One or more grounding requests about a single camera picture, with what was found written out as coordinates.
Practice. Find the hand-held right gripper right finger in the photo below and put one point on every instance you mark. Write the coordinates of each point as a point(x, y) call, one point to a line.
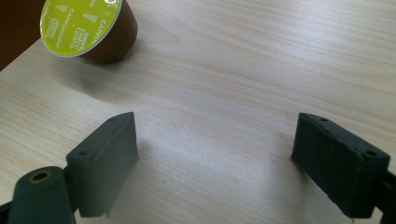
point(339, 165)

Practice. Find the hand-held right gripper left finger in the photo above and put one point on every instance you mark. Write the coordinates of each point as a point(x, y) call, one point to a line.
point(106, 161)

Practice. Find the brown capsule with yellow-green lid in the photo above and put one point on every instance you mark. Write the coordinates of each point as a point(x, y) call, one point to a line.
point(81, 26)

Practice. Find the brown wooden glass-lid box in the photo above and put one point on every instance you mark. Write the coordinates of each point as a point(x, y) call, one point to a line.
point(14, 28)

